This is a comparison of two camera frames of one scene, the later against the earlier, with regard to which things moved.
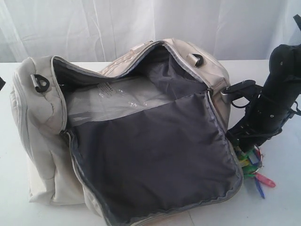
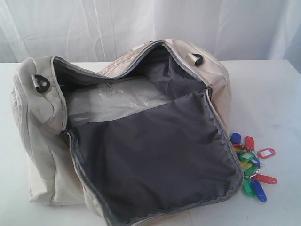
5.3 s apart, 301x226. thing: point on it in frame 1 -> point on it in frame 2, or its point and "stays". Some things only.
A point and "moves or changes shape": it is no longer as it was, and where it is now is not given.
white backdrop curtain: x=100 y=31 stays
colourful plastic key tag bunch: x=251 y=160 moves or changes shape
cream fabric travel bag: x=144 y=137 stays
